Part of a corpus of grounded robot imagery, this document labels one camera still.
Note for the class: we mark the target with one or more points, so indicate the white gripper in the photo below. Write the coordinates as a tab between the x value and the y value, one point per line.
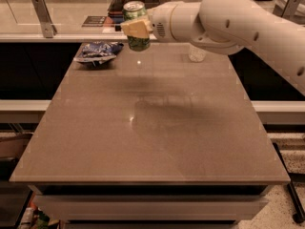
161	23

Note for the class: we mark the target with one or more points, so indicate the green soda can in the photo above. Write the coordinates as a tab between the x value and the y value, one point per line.
133	10

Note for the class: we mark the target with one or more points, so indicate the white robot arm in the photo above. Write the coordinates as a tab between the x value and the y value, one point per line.
226	27

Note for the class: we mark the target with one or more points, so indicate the blue chip bag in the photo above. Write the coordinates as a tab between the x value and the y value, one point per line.
99	52

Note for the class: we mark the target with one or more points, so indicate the clear plastic water bottle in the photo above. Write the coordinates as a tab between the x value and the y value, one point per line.
196	55

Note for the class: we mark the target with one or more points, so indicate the white table drawer front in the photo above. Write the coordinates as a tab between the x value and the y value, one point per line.
156	208

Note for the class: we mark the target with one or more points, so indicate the left metal railing bracket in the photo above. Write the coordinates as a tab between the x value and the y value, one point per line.
47	27

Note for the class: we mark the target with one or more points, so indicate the right metal railing bracket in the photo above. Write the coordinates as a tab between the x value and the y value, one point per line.
290	8

